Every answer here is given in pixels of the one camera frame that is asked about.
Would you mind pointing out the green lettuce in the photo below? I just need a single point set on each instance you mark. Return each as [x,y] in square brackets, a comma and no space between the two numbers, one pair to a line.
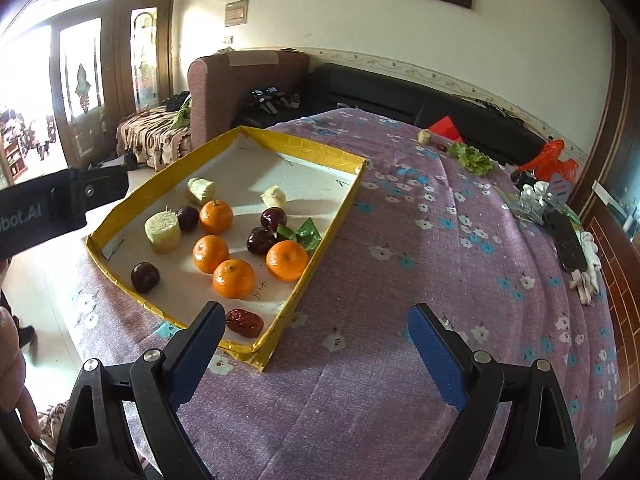
[471,159]

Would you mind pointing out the black smartphone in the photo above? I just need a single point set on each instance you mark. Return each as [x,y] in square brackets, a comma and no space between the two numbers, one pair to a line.
[570,253]

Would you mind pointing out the plastic packet on booklet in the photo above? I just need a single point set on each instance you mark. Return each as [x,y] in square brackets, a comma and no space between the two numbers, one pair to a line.
[529,203]

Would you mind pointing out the red paper box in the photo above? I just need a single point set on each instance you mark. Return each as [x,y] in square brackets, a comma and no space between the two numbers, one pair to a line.
[445,127]

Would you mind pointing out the dark red plum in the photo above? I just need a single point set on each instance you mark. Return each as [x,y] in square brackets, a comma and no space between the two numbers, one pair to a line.
[144,276]
[273,217]
[260,241]
[188,218]

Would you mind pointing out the black sofa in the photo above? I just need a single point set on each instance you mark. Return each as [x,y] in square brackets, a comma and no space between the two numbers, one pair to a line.
[331,86]

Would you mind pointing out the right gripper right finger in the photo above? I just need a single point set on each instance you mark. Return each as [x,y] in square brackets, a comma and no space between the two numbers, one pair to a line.
[538,440]

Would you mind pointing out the purple floral tablecloth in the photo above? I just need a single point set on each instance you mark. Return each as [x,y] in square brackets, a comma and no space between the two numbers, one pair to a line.
[345,394]

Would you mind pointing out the red plastic bag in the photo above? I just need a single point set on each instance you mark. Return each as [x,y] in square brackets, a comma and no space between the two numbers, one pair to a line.
[548,163]

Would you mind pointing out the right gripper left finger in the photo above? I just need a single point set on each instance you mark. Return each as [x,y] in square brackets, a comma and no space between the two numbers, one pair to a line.
[95,440]

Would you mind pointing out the red jujube date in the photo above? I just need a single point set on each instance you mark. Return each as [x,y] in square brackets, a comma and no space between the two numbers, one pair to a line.
[245,323]

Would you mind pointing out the person left hand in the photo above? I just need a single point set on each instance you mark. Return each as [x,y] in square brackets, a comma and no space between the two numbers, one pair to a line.
[14,396]

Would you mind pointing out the patterned blanket seat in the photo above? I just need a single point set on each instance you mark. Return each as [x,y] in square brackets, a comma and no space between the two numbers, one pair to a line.
[155,137]

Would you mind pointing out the white cloth gloves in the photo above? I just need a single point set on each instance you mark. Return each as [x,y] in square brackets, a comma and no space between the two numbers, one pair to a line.
[586,282]

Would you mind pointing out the orange with green leaf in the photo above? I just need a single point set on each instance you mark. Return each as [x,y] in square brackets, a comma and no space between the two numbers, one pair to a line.
[287,259]

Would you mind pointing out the yellow white tray box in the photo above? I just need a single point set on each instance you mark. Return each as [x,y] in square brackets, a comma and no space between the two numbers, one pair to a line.
[320,182]

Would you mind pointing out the pink armchair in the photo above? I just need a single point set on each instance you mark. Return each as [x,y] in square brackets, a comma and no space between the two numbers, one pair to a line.
[221,83]

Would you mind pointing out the small sugarcane piece far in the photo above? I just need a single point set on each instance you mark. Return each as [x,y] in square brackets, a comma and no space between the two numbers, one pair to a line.
[424,137]

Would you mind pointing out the mandarin orange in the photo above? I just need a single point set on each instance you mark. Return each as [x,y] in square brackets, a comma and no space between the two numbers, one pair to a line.
[209,252]
[216,217]
[234,279]

